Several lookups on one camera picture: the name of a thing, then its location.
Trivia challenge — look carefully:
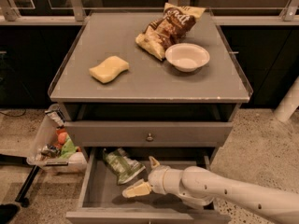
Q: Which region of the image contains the closed grey top drawer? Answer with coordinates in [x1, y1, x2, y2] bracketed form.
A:
[65, 120, 233, 147]

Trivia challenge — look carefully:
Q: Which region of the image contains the grey drawer cabinet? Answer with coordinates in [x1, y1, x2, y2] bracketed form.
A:
[47, 7, 254, 224]

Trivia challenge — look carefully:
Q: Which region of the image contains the yellow sponge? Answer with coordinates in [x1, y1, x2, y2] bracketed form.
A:
[89, 56, 129, 84]

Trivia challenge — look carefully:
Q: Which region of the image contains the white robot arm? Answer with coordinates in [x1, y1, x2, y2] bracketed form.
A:
[122, 157, 299, 224]

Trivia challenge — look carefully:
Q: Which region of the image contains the black stand leg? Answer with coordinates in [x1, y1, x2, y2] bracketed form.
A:
[0, 154, 40, 208]

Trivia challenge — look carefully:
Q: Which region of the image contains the green jalapeno chip bag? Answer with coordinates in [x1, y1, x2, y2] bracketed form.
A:
[103, 147, 146, 185]

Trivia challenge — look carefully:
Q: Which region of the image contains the clear plastic storage bin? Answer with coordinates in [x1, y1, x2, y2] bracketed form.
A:
[26, 104, 87, 173]

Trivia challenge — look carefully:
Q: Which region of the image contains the white paper bowl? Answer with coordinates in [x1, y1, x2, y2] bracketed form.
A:
[165, 43, 210, 73]

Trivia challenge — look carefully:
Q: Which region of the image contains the brown yellow chip bag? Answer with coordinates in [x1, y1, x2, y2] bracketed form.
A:
[135, 3, 205, 61]

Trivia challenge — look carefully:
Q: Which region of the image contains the green packet in bin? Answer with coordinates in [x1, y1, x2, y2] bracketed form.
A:
[60, 138, 77, 159]

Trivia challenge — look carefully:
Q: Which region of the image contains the white post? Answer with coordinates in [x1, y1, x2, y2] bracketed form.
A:
[274, 77, 299, 122]

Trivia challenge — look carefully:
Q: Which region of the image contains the orange fruit in bin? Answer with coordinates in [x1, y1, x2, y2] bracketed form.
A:
[58, 133, 67, 145]

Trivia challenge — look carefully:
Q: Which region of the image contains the open grey middle drawer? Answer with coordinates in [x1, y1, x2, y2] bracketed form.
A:
[66, 147, 230, 224]

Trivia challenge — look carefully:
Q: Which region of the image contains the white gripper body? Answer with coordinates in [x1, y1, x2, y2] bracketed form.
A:
[148, 165, 183, 195]

